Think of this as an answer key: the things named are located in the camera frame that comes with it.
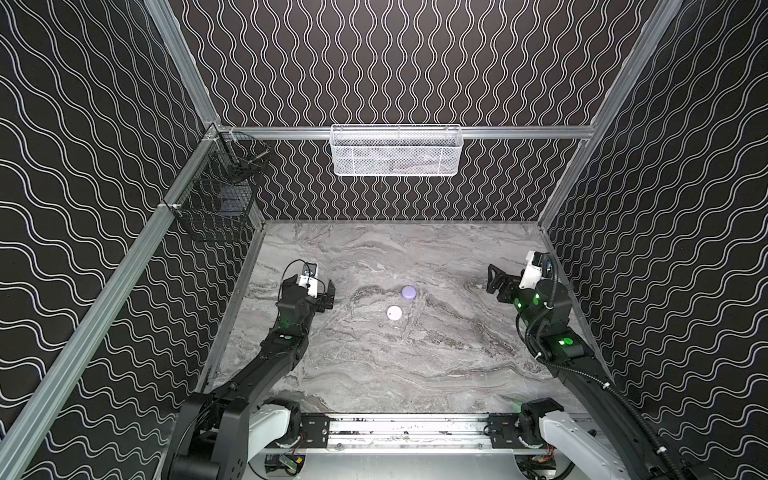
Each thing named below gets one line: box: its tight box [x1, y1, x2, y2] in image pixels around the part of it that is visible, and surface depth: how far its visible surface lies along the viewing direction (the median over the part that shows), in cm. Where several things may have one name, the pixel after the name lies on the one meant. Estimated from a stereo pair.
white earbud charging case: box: [386, 305, 403, 321], surface depth 97 cm
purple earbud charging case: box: [401, 285, 417, 300], surface depth 101 cm
